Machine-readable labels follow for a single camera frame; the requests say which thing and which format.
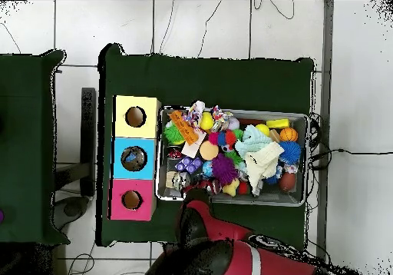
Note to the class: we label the colourful patterned cloth wad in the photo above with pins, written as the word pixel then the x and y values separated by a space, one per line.
pixel 219 115

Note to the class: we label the mint waffle cloth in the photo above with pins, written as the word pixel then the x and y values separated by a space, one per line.
pixel 253 141

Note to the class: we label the green spiky toy with eyes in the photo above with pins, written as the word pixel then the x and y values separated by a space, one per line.
pixel 173 133

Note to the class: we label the large blue spiky ball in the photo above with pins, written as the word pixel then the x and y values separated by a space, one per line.
pixel 291 152

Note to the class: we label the dark green table cloth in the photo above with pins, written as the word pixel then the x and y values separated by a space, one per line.
pixel 27 103
pixel 215 81

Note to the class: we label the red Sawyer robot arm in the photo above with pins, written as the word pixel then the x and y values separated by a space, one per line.
pixel 221 225

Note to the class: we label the wooden three-hole box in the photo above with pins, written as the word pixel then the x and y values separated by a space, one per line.
pixel 119 164

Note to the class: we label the orange foam disc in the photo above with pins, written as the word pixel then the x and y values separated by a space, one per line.
pixel 208 150

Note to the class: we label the grey rounded base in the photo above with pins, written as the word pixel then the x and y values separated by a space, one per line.
pixel 70 209

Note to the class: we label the orange plastic grid toy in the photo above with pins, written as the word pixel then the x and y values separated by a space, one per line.
pixel 184 127

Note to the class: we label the small orange basketball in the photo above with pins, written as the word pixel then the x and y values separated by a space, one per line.
pixel 288 134

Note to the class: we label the cream waffle cloth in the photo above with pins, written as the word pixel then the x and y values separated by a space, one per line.
pixel 261 164

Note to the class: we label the crushed silver can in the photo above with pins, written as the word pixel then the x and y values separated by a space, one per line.
pixel 181 179

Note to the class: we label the purple spiky ball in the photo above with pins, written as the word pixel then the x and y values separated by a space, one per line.
pixel 224 169

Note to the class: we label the black upright panel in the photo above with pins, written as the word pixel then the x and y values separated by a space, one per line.
pixel 88 133

